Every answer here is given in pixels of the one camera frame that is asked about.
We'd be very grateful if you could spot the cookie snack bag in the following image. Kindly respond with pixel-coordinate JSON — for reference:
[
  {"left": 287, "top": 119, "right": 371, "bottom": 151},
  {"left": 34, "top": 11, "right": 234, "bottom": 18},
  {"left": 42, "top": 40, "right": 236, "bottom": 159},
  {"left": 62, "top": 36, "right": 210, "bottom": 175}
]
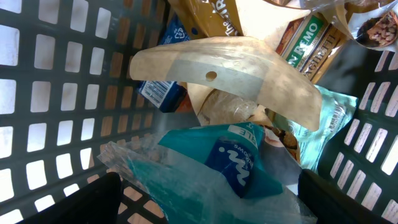
[{"left": 167, "top": 0, "right": 398, "bottom": 53}]

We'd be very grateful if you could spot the orange spaghetti packet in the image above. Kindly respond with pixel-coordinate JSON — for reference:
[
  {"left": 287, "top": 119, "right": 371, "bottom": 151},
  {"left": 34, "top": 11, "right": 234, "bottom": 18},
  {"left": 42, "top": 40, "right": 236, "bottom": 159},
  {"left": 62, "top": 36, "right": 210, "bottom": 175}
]
[{"left": 276, "top": 13, "right": 347, "bottom": 84}]

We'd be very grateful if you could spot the teal plastic packet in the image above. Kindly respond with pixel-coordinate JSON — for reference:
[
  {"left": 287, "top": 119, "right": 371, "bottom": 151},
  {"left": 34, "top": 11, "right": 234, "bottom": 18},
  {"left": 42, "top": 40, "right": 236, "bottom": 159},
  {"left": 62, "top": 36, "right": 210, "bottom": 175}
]
[{"left": 273, "top": 86, "right": 358, "bottom": 172}]

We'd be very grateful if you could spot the cream snack bag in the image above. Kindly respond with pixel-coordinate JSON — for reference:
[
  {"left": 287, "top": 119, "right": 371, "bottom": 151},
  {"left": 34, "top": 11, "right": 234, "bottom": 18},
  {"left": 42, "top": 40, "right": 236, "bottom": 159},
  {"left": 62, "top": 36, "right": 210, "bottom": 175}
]
[{"left": 129, "top": 37, "right": 322, "bottom": 131}]

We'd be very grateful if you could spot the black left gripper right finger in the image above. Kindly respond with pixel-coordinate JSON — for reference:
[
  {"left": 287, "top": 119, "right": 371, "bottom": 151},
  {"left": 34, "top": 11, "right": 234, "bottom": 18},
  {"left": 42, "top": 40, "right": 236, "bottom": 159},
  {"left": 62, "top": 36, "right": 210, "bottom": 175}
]
[{"left": 298, "top": 169, "right": 389, "bottom": 224}]

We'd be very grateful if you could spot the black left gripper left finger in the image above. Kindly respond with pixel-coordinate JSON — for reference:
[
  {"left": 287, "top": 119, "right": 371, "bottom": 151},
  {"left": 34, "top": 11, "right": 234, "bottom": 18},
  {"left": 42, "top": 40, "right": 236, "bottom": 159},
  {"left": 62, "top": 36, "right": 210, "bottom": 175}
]
[{"left": 21, "top": 172, "right": 123, "bottom": 224}]

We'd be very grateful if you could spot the blue tissue multipack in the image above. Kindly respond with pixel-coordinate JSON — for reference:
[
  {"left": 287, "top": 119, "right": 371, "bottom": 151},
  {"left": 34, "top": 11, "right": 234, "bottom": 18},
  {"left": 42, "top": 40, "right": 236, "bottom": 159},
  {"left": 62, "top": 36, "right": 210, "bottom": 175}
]
[{"left": 139, "top": 14, "right": 193, "bottom": 113}]

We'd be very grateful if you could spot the grey plastic basket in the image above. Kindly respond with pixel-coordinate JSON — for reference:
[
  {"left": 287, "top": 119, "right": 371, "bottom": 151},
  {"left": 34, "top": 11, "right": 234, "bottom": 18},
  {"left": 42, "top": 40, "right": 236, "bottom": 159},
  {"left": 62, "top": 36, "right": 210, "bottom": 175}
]
[{"left": 1, "top": 1, "right": 397, "bottom": 223}]

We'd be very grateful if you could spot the blue plastic packet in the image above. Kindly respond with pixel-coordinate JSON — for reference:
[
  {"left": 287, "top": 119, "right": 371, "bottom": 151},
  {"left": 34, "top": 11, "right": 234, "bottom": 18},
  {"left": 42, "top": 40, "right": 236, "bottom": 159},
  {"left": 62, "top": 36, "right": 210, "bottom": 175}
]
[{"left": 99, "top": 122, "right": 317, "bottom": 223}]

